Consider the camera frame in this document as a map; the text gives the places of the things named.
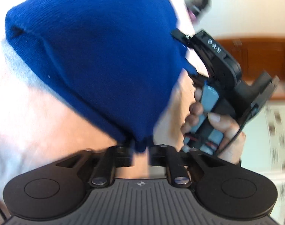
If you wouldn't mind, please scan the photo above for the brown wooden door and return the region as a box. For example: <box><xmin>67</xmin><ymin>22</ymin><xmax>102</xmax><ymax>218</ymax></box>
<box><xmin>213</xmin><ymin>37</ymin><xmax>285</xmax><ymax>100</ymax></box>

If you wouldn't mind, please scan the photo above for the person's right hand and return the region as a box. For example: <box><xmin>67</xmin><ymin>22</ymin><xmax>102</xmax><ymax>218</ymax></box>
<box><xmin>181</xmin><ymin>88</ymin><xmax>247</xmax><ymax>166</ymax></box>

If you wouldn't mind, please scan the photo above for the black braided cable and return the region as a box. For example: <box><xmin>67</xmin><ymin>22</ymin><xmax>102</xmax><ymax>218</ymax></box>
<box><xmin>217</xmin><ymin>105</ymin><xmax>261</xmax><ymax>157</ymax></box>

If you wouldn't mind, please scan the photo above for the blue knit sweater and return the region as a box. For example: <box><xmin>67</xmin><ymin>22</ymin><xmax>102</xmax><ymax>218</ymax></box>
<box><xmin>5</xmin><ymin>0</ymin><xmax>197</xmax><ymax>152</ymax></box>

